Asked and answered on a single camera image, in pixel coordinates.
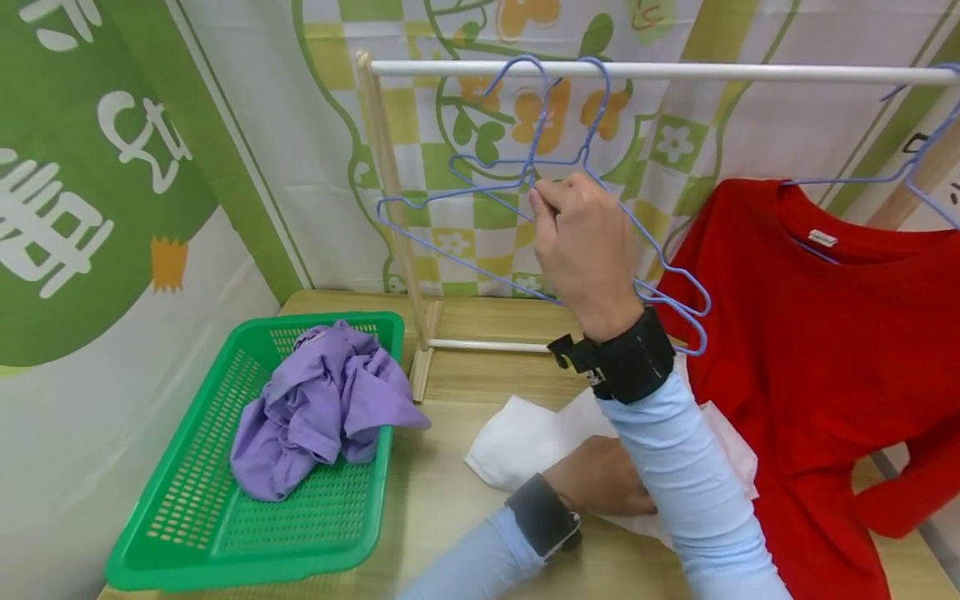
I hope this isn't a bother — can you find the white garment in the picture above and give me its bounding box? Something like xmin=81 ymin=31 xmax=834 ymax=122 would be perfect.
xmin=465 ymin=354 xmax=760 ymax=551

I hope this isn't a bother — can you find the black wrist band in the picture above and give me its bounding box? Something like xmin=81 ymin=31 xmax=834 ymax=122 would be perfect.
xmin=547 ymin=306 xmax=676 ymax=406
xmin=503 ymin=472 xmax=583 ymax=561

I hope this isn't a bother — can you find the person's left forearm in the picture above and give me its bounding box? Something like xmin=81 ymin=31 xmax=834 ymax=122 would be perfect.
xmin=397 ymin=507 xmax=548 ymax=600

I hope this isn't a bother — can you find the wooden clothes rack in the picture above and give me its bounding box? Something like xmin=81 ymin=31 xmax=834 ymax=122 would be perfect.
xmin=354 ymin=50 xmax=960 ymax=406

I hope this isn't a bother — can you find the green plastic basket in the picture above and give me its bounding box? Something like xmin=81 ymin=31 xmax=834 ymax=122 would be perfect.
xmin=105 ymin=312 xmax=406 ymax=593

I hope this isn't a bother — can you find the person's right forearm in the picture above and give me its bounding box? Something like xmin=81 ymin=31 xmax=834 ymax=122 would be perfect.
xmin=596 ymin=371 xmax=793 ymax=600

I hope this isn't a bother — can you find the person's left hand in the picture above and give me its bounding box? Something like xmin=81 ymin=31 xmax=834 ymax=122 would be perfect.
xmin=541 ymin=435 xmax=658 ymax=517

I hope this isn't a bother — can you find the purple garment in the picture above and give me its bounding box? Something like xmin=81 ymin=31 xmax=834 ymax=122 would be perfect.
xmin=229 ymin=320 xmax=433 ymax=503

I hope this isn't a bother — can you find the red long-sleeved shirt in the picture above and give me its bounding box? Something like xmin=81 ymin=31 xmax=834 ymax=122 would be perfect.
xmin=656 ymin=177 xmax=960 ymax=600

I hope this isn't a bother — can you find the person's right hand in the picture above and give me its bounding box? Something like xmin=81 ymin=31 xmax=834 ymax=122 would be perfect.
xmin=528 ymin=172 xmax=648 ymax=343

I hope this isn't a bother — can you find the blue wire hanger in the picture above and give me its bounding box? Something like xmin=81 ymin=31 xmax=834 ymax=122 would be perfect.
xmin=780 ymin=62 xmax=960 ymax=266
xmin=375 ymin=55 xmax=713 ymax=322
xmin=448 ymin=57 xmax=710 ymax=358

